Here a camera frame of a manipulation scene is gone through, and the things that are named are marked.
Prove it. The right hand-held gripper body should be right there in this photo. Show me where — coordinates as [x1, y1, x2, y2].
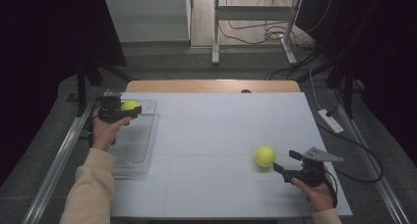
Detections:
[283, 146, 344, 189]

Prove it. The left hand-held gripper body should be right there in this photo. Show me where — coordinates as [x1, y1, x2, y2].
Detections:
[97, 90, 127, 124]

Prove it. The yellow tennis ball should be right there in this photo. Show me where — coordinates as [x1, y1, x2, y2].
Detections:
[254, 145, 277, 168]
[120, 99, 142, 112]

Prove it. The clear plastic container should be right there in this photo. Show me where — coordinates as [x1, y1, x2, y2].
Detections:
[109, 98, 161, 179]

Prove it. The person's right hand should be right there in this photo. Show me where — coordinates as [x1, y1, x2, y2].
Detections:
[290, 174, 335, 213]

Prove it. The person's left hand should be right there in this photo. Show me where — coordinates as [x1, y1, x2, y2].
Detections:
[90, 109, 132, 153]

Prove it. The black stand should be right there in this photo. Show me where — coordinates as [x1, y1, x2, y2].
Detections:
[296, 51, 366, 120]
[66, 61, 134, 118]

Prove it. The white power strip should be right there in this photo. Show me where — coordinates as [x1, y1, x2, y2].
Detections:
[317, 108, 345, 135]

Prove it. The wooden table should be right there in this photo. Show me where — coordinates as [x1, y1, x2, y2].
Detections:
[125, 80, 302, 94]

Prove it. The white table board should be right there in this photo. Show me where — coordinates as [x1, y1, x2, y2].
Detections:
[110, 91, 353, 218]

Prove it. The dark curtain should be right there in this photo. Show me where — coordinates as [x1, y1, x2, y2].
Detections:
[0, 0, 128, 188]
[296, 0, 417, 168]

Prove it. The white panel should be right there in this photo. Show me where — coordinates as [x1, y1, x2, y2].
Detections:
[103, 0, 192, 43]

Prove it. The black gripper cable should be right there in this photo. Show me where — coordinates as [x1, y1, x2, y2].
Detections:
[324, 168, 339, 208]

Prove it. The aluminium rail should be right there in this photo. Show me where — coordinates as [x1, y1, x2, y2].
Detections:
[328, 87, 411, 224]
[21, 99, 96, 224]

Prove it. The black power cable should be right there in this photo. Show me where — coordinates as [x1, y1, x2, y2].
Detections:
[316, 121, 385, 184]

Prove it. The white desk frame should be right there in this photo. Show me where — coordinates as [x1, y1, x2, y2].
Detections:
[211, 0, 304, 67]

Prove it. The tangle of floor cables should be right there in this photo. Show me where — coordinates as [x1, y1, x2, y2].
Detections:
[218, 0, 333, 52]

